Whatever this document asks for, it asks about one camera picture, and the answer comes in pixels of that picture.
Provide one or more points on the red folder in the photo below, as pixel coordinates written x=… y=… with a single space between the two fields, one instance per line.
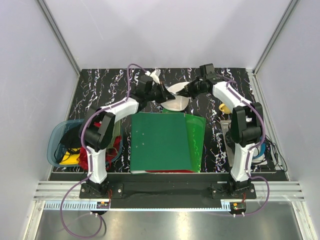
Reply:
x=182 y=171

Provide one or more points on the yellow tape roll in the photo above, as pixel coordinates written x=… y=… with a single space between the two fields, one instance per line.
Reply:
x=224 y=109

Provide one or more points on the blue plastic basket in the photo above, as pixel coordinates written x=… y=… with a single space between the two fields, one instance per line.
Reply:
x=55 y=151

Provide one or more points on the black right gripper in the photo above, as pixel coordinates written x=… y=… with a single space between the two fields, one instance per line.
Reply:
x=188 y=91

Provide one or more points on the light green plastic folder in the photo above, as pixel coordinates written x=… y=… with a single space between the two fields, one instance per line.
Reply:
x=195 y=130

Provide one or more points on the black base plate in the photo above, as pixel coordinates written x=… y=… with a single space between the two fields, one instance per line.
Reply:
x=122 y=185

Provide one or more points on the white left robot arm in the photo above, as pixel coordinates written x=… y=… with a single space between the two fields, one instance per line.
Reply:
x=97 y=129

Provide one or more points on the black garment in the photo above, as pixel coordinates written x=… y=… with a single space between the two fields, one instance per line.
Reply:
x=71 y=140

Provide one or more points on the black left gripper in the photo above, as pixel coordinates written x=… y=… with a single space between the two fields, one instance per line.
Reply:
x=164 y=94

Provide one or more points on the red garment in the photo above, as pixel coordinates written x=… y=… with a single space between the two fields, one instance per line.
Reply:
x=111 y=155

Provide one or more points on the olive green garment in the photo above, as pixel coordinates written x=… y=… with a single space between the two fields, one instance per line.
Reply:
x=115 y=133

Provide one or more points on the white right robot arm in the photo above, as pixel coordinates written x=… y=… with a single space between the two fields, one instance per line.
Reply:
x=247 y=127

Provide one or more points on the yellow garment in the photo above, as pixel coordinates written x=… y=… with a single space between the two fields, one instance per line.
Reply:
x=71 y=157

